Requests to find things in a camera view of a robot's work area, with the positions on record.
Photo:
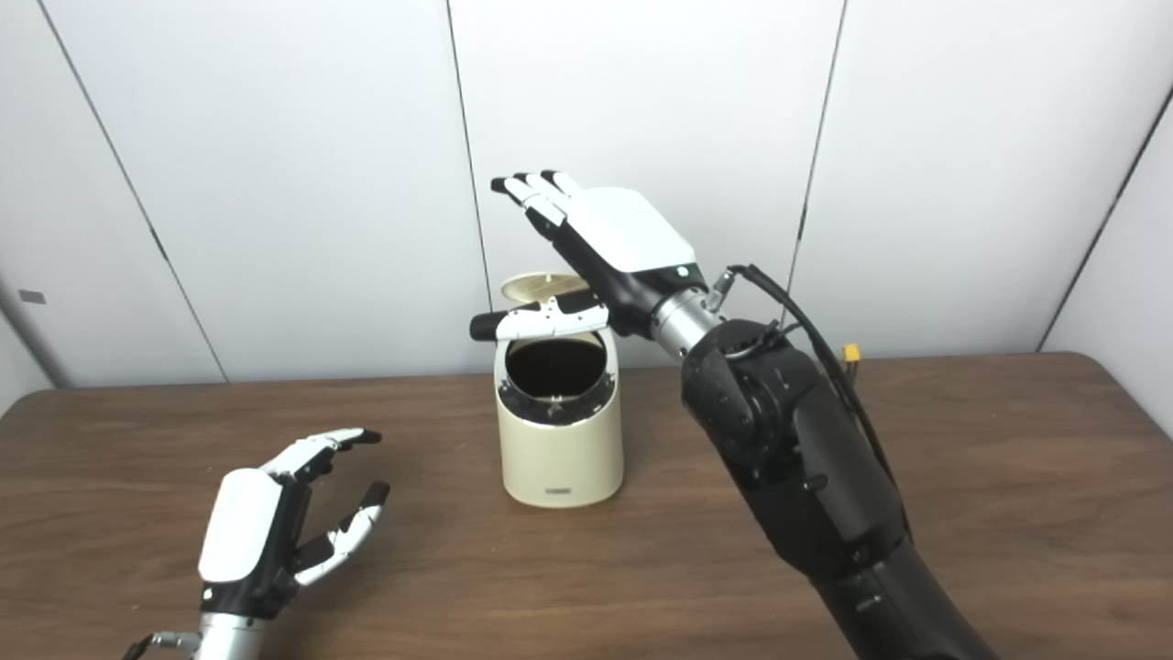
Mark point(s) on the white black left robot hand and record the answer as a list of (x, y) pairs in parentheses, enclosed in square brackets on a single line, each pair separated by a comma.
[(243, 532)]

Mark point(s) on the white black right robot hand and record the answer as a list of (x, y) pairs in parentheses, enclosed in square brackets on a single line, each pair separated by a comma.
[(623, 247)]

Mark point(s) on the cream round bin lid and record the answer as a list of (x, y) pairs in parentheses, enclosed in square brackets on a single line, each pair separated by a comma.
[(531, 289)]

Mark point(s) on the cream-colored bin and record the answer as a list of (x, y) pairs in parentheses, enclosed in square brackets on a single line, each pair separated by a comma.
[(559, 449)]

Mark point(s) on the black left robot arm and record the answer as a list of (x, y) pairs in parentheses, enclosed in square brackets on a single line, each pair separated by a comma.
[(220, 637)]

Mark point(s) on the black bin liner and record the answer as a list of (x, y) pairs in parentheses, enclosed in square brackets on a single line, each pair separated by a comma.
[(559, 410)]

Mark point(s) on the grey wall label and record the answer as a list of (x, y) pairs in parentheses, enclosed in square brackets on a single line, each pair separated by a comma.
[(32, 297)]

